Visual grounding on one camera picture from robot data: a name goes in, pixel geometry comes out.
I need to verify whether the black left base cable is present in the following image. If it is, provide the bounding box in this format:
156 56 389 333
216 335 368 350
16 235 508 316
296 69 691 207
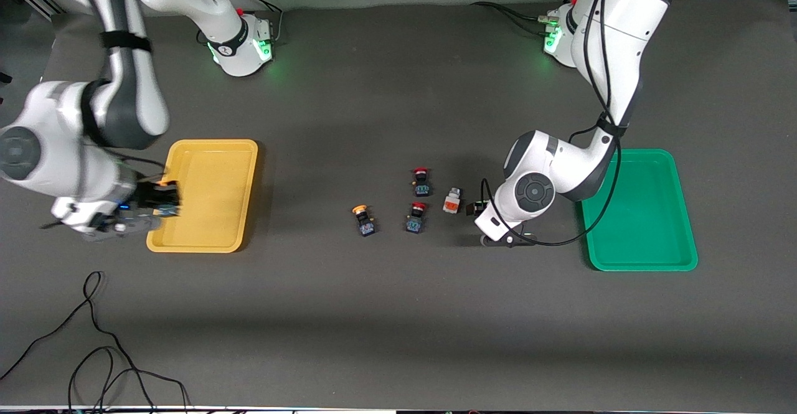
470 1 558 36

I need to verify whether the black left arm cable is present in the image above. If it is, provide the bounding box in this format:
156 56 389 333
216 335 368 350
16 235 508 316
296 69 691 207
481 0 623 247

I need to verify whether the black loose cable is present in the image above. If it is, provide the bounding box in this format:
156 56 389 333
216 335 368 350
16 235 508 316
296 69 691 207
67 346 191 414
0 271 156 414

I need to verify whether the yellow plastic tray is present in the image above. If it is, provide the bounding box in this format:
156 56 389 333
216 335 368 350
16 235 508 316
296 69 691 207
146 139 259 254

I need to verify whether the green plastic tray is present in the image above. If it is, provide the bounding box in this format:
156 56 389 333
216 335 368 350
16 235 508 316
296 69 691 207
579 148 699 272

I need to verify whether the yellow push button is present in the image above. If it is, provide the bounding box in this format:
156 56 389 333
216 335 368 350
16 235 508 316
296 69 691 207
157 179 180 217
352 204 377 238

